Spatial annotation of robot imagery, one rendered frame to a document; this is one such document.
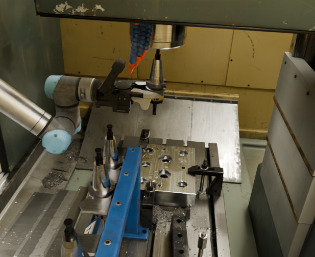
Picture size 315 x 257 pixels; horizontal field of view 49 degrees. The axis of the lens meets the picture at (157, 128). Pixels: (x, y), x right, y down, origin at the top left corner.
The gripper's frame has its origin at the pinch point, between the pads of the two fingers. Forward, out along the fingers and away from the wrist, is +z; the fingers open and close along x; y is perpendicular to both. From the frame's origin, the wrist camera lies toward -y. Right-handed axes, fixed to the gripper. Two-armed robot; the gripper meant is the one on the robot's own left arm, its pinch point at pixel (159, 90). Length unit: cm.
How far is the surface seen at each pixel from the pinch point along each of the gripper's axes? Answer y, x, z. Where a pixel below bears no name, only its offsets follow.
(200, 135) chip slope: 59, -77, 16
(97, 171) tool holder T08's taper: 6.1, 35.1, -9.2
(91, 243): 12, 50, -6
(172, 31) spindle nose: -19.3, 6.5, 3.6
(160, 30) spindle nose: -19.8, 7.8, 0.6
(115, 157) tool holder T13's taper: 9.7, 23.7, -7.9
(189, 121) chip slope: 55, -85, 9
